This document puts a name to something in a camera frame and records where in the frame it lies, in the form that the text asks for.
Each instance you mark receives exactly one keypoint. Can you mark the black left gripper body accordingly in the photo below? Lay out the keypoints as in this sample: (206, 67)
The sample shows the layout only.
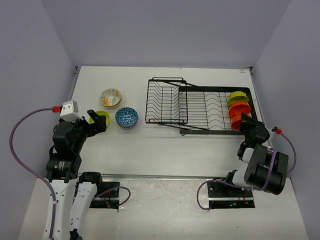
(83, 130)

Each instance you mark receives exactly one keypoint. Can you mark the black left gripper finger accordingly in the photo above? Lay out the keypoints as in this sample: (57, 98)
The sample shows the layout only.
(99, 122)
(93, 116)

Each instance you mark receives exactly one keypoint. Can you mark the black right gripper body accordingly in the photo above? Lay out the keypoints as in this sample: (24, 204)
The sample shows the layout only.
(247, 127)

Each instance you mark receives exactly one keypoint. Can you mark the lime green bowl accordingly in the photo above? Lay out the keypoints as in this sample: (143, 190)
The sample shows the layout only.
(106, 114)
(237, 96)

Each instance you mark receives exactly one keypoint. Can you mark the orange bowl front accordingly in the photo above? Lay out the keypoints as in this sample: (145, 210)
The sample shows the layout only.
(236, 121)

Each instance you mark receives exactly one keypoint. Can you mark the orange bowl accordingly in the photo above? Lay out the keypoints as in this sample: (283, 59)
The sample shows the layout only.
(239, 107)
(236, 121)

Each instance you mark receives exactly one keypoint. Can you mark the white floral leaf bowl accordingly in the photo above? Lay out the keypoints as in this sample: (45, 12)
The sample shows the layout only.
(110, 97)

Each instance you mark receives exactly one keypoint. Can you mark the blue white patterned bowl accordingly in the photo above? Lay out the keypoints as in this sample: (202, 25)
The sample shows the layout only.
(126, 116)

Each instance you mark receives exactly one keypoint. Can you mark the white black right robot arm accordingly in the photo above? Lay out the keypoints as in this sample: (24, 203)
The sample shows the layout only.
(266, 168)

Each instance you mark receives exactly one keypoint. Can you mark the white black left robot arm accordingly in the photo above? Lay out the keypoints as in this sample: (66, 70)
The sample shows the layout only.
(71, 194)

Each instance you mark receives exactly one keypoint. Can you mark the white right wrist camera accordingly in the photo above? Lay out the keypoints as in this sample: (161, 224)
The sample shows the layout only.
(274, 131)

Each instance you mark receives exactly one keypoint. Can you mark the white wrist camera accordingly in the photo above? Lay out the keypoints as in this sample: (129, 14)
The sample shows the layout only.
(69, 111)
(274, 131)

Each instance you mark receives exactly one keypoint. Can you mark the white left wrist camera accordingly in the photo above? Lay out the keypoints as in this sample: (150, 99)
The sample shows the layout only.
(69, 111)

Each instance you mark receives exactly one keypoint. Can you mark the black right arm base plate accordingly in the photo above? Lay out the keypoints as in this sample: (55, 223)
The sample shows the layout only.
(221, 196)

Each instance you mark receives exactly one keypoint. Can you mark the black wire dish rack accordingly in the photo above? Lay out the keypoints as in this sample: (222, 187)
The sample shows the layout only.
(193, 109)

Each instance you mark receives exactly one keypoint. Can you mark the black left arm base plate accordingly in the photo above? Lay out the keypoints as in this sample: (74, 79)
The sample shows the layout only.
(109, 200)

